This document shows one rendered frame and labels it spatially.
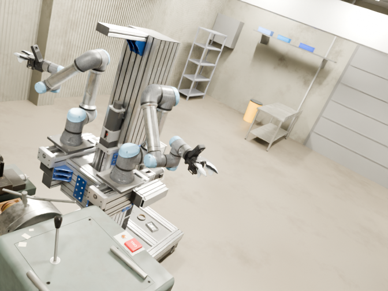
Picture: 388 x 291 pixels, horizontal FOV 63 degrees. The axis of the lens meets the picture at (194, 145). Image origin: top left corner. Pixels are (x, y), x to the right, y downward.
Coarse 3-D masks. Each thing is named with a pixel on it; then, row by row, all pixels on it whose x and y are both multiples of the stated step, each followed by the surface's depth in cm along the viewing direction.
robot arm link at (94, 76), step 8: (104, 56) 206; (104, 64) 209; (88, 72) 213; (96, 72) 210; (88, 80) 213; (96, 80) 214; (88, 88) 215; (96, 88) 217; (88, 96) 217; (80, 104) 221; (88, 104) 220; (88, 112) 221; (96, 112) 231
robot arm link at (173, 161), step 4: (168, 156) 176; (172, 156) 177; (176, 156) 177; (180, 156) 178; (168, 160) 175; (172, 160) 177; (176, 160) 178; (180, 160) 181; (168, 164) 176; (172, 164) 178; (176, 164) 180; (168, 168) 180; (172, 168) 180; (176, 168) 182
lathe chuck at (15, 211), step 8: (32, 200) 147; (40, 200) 150; (8, 208) 141; (16, 208) 141; (32, 208) 143; (40, 208) 145; (56, 208) 153; (0, 216) 139; (8, 216) 139; (16, 216) 138; (0, 224) 137; (8, 224) 136; (0, 232) 136
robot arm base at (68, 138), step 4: (64, 132) 214; (68, 132) 212; (72, 132) 212; (80, 132) 216; (60, 136) 217; (64, 136) 213; (68, 136) 213; (72, 136) 213; (76, 136) 215; (80, 136) 218; (60, 140) 216; (64, 140) 213; (68, 140) 213; (72, 140) 214; (76, 140) 215; (80, 140) 218; (68, 144) 214; (72, 144) 214; (76, 144) 216; (80, 144) 219
